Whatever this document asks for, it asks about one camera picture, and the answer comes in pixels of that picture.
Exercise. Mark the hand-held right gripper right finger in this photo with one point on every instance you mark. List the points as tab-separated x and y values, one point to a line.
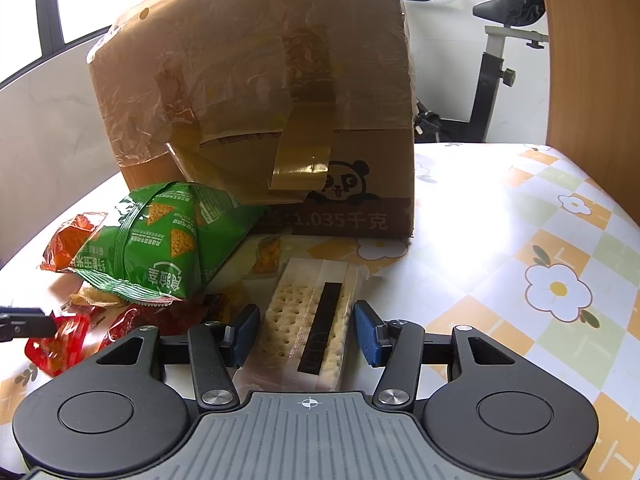
367	332

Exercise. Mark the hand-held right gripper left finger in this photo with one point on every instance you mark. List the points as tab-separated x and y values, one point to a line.
247	332

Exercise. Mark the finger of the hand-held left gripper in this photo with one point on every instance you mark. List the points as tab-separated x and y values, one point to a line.
27	325

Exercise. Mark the small red snack wrapper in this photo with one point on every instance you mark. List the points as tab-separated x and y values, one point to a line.
60	347
145	322

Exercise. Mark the clear cracker packet black stripe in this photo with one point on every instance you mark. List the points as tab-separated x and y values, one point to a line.
300	320

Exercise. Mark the yellow snack packet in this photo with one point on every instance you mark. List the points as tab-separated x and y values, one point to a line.
92	297

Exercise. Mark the orange-red snack packet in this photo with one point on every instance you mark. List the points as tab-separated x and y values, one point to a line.
67	247

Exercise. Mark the green corn chip packet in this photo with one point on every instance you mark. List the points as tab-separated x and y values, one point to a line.
150	250

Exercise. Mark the taped brown cardboard box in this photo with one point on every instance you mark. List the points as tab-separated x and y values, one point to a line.
250	85

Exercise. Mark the clear packet of orange snacks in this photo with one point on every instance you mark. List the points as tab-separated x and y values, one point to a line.
270	257

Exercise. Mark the black exercise bike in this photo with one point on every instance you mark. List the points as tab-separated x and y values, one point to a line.
487	85

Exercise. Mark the brown wooden panel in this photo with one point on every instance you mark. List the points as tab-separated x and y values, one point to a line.
590	60

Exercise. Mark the dark window frame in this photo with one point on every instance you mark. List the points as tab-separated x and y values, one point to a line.
49	0

